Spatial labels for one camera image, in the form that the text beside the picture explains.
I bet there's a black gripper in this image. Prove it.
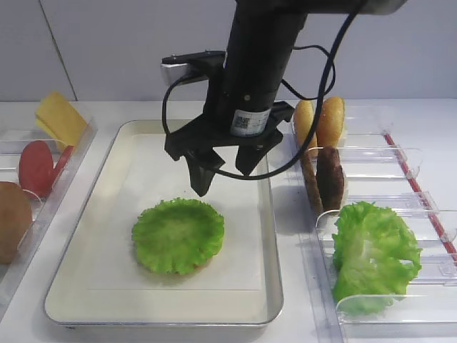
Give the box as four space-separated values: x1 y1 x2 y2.
165 101 293 197

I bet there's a green lettuce leaf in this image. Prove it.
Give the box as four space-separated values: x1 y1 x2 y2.
332 202 422 316
131 197 225 275

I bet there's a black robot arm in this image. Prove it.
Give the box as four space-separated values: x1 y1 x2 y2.
161 1 402 196

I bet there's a thin brown meat patty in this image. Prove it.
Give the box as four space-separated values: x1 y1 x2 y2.
301 151 323 216

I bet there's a dark brown meat patty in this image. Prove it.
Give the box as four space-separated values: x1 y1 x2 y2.
316 146 345 212

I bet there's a toasted bread slice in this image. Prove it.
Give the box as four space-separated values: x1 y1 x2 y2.
171 258 212 275

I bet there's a red tomato slice right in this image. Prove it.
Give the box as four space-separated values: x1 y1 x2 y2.
52 145 74 186

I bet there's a red tomato slice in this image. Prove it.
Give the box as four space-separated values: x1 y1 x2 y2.
52 145 74 186
19 140 54 197

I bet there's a yellow cheese slice front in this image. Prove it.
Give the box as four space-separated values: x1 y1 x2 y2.
35 91 88 146

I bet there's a yellow cheese slice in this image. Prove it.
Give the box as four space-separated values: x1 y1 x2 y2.
35 118 67 153
35 91 88 146

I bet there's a green lettuce leaf in rack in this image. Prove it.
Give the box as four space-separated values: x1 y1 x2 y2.
332 202 422 316

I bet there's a yellow cheese slice back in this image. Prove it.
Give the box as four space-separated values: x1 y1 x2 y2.
35 118 67 153

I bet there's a red tomato slice left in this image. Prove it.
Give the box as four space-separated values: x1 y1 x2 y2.
19 140 54 197

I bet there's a golden bun slice left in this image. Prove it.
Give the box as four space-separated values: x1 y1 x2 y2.
293 100 318 158

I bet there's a golden bun slice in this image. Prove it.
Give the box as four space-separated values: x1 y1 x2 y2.
316 96 345 147
293 100 318 158

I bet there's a white paper liner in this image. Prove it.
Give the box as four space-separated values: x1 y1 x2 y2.
89 134 262 290

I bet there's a cream metal tray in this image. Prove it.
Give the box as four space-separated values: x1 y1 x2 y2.
44 120 283 327

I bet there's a golden bun slice right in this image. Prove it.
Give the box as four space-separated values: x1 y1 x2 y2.
316 96 345 147

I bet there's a clear left ingredient rack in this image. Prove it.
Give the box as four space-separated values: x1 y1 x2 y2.
1 102 97 312

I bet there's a brown bun left rack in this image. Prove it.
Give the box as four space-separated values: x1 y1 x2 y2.
1 182 32 264

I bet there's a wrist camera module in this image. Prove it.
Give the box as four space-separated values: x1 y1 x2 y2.
161 50 226 86

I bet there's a black cable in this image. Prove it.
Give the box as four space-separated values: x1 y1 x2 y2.
161 0 368 180

